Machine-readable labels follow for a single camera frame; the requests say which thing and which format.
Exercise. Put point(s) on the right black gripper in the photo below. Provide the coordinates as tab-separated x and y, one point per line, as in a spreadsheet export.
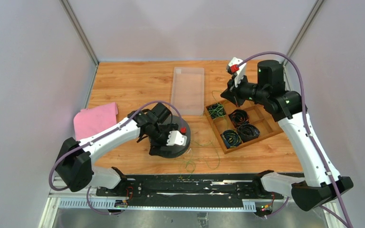
231	93

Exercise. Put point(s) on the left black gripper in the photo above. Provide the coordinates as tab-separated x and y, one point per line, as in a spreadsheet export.
156	147

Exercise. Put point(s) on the dark grey perforated spool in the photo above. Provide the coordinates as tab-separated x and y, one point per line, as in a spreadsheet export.
181	149

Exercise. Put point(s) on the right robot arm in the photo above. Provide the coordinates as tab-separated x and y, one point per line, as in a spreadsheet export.
322	182

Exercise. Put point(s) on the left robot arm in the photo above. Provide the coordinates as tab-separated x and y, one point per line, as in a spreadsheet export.
75	162

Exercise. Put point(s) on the wooden compartment tray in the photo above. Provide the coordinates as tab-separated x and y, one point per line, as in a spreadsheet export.
258	117

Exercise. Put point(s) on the translucent plastic tray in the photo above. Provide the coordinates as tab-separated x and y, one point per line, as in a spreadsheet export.
188	90

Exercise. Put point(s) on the pink cloth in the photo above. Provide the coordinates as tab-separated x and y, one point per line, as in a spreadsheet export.
91	121

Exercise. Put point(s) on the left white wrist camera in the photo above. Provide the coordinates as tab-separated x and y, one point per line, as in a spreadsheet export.
175	137

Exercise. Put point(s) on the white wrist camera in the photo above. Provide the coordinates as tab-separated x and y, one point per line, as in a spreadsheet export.
236	67
175	137

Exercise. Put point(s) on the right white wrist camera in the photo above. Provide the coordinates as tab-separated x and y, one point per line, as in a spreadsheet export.
236	67

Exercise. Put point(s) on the coiled cable blue green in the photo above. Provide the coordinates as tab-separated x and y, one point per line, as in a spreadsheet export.
216	110

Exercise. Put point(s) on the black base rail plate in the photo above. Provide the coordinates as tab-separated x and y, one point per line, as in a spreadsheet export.
188	191

